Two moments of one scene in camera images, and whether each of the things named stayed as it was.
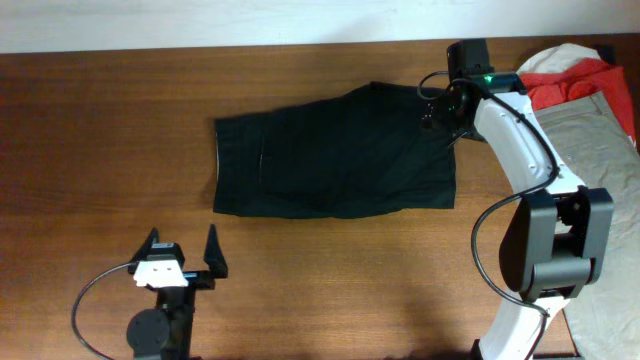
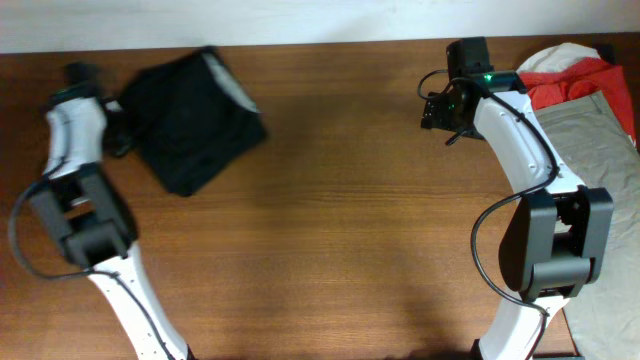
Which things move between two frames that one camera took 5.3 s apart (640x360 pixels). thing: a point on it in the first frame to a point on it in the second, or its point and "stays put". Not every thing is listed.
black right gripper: [471, 133] stays put
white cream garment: [555, 57] stays put
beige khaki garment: [590, 142] stays put
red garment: [582, 79] stays put
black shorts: [378, 150] to [189, 118]
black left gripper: [212, 256] to [120, 145]
